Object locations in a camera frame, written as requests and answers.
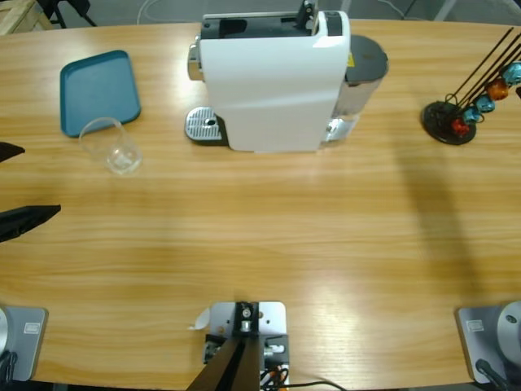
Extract clear glass cup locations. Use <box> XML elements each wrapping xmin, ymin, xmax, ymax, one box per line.
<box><xmin>78</xmin><ymin>116</ymin><xmax>143</xmax><ymax>177</ymax></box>

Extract grey translucent machine lever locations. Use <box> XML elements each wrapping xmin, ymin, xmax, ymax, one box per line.
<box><xmin>292</xmin><ymin>0</ymin><xmax>318</xmax><ymax>32</ymax></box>

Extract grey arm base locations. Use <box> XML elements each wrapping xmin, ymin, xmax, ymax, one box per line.
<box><xmin>0</xmin><ymin>305</ymin><xmax>49</xmax><ymax>383</ymax></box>
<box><xmin>454</xmin><ymin>300</ymin><xmax>521</xmax><ymax>384</ymax></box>

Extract orange coffee capsule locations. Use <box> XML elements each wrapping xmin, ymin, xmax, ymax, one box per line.
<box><xmin>487</xmin><ymin>79</ymin><xmax>510</xmax><ymax>102</ymax></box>

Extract black coffee machine drip tray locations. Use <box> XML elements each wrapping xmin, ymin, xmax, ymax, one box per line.
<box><xmin>185</xmin><ymin>105</ymin><xmax>229</xmax><ymax>147</ymax></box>

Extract white capsule coffee machine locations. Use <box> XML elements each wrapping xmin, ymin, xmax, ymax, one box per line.
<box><xmin>186</xmin><ymin>10</ymin><xmax>352</xmax><ymax>156</ymax></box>

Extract black capsule holder stand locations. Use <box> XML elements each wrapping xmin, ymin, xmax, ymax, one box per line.
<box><xmin>421</xmin><ymin>26</ymin><xmax>521</xmax><ymax>147</ymax></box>

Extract teal plastic tray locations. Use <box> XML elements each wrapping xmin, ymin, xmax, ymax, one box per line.
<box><xmin>59</xmin><ymin>49</ymin><xmax>142</xmax><ymax>138</ymax></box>

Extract black chair legs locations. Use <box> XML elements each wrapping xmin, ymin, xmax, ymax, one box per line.
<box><xmin>38</xmin><ymin>0</ymin><xmax>99</xmax><ymax>29</ymax></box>

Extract white tape tag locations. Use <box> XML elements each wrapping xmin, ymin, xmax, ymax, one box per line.
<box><xmin>186</xmin><ymin>308</ymin><xmax>211</xmax><ymax>332</ymax></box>

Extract black base cable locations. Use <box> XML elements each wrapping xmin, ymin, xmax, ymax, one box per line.
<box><xmin>0</xmin><ymin>350</ymin><xmax>20</xmax><ymax>384</ymax></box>
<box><xmin>475</xmin><ymin>358</ymin><xmax>510</xmax><ymax>391</ymax></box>

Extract white floor cable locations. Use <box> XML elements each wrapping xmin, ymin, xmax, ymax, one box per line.
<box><xmin>136</xmin><ymin>0</ymin><xmax>192</xmax><ymax>24</ymax></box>

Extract dark camera post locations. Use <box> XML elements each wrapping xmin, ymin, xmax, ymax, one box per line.
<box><xmin>189</xmin><ymin>301</ymin><xmax>261</xmax><ymax>391</ymax></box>

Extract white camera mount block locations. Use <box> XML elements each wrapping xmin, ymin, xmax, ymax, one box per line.
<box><xmin>203</xmin><ymin>301</ymin><xmax>292</xmax><ymax>391</ymax></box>

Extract orange cable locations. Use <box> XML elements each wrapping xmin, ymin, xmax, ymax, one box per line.
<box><xmin>260</xmin><ymin>365</ymin><xmax>286</xmax><ymax>386</ymax></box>

